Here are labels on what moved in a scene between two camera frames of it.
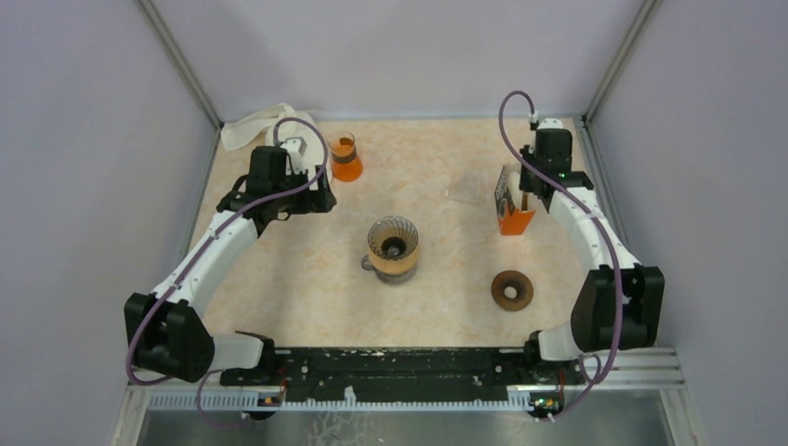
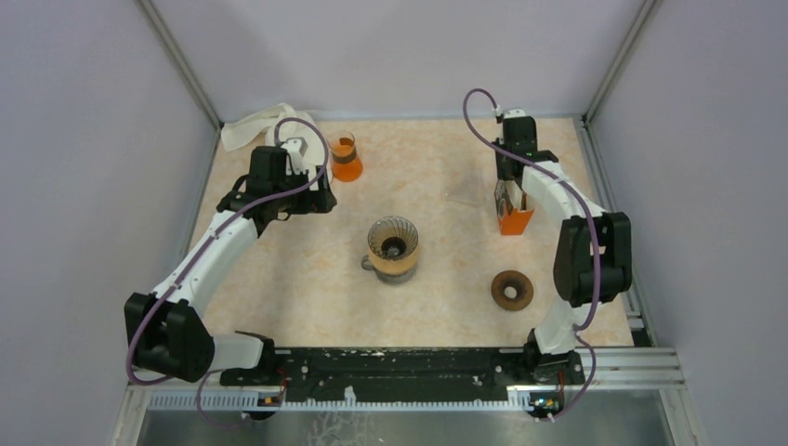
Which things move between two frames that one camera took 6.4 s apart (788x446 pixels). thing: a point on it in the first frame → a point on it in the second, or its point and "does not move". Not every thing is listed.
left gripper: [314, 200] does not move
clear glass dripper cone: [392, 238] does not move
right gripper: [525, 183] → [500, 170]
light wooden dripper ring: [394, 267] does not move
